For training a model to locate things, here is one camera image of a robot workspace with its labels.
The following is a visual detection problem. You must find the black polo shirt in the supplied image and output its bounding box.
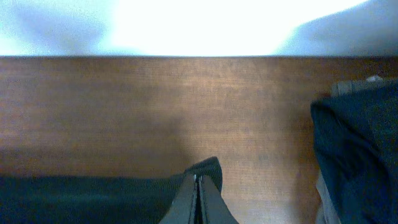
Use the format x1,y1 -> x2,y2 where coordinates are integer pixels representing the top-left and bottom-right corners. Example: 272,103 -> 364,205
1,157 -> 223,223

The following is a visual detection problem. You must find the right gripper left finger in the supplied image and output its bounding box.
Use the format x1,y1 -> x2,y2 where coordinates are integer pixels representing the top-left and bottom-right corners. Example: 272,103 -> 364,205
159,175 -> 198,224

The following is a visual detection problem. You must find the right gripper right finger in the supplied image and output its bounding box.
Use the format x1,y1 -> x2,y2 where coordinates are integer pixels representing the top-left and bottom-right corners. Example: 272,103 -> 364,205
197,175 -> 238,224

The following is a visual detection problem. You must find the navy blue shirt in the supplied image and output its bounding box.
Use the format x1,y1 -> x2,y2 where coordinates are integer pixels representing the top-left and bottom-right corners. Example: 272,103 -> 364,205
310,81 -> 398,224

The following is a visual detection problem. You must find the grey shirt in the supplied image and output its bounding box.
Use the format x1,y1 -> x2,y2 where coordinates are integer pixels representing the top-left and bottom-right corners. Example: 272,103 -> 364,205
315,74 -> 398,224

